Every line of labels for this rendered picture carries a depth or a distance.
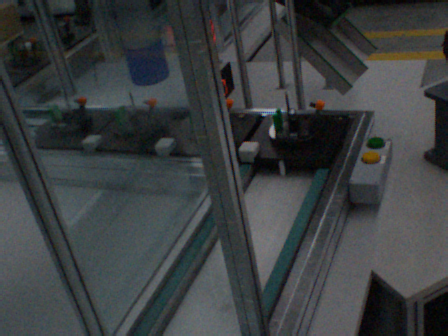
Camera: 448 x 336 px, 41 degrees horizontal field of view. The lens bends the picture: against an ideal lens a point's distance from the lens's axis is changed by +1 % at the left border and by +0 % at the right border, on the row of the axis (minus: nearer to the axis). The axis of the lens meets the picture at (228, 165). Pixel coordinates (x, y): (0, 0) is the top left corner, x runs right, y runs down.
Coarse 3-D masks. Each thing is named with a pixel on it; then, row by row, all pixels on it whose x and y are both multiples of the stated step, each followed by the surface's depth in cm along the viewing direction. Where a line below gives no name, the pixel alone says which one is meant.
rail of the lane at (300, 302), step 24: (360, 120) 163; (360, 144) 152; (336, 168) 145; (336, 192) 136; (336, 216) 130; (312, 240) 123; (336, 240) 131; (312, 264) 117; (288, 288) 113; (312, 288) 115; (288, 312) 109; (312, 312) 116
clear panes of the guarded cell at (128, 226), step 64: (0, 0) 35; (64, 0) 40; (128, 0) 47; (0, 64) 35; (64, 64) 41; (128, 64) 48; (192, 64) 58; (0, 128) 36; (64, 128) 41; (128, 128) 48; (192, 128) 59; (0, 192) 36; (64, 192) 41; (128, 192) 49; (192, 192) 60; (0, 256) 36; (64, 256) 42; (128, 256) 49; (192, 256) 61; (0, 320) 37; (64, 320) 42; (128, 320) 50; (192, 320) 61
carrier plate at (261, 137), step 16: (336, 128) 159; (272, 144) 158; (320, 144) 154; (336, 144) 153; (240, 160) 156; (256, 160) 154; (272, 160) 152; (288, 160) 151; (304, 160) 149; (320, 160) 147
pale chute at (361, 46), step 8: (344, 24) 189; (352, 24) 188; (336, 32) 189; (344, 32) 191; (352, 32) 189; (360, 32) 188; (344, 40) 189; (352, 40) 191; (360, 40) 189; (368, 40) 188; (352, 48) 189; (360, 48) 191; (368, 48) 189; (376, 48) 188; (360, 56) 189; (368, 56) 191
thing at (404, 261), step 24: (432, 120) 176; (408, 144) 167; (432, 144) 165; (408, 168) 157; (432, 168) 156; (408, 192) 149; (432, 192) 147; (408, 216) 141; (432, 216) 139; (384, 240) 135; (408, 240) 134; (432, 240) 132; (384, 264) 128; (408, 264) 127; (432, 264) 126; (408, 288) 121; (432, 288) 122
